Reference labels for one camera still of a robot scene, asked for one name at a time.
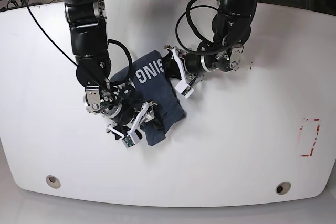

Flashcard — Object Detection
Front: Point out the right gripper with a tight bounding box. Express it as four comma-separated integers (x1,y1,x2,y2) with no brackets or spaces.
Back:
106,100,164,140

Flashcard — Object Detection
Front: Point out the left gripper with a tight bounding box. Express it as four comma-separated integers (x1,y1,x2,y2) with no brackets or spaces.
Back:
162,45,205,87

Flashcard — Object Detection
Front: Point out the dark blue T-shirt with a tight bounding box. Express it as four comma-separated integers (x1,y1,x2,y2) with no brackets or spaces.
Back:
110,50,185,146

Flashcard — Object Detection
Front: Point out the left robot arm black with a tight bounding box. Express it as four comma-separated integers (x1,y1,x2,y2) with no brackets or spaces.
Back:
163,0,257,86

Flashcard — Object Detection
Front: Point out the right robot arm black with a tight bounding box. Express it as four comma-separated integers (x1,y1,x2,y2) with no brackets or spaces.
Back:
62,0,163,145

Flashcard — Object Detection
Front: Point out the red tape rectangle marking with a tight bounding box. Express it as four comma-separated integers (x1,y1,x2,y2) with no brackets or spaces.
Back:
297,118,321,157

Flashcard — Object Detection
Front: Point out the left table cable grommet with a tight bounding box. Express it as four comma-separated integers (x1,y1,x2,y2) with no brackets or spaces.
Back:
46,175,61,189

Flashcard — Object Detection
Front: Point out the table cable grommet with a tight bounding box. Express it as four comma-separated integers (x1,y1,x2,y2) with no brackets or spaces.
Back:
275,182,291,195
46,175,61,189

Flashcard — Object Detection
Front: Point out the right table cable grommet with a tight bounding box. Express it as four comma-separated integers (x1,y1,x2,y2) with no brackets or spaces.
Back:
275,182,291,195

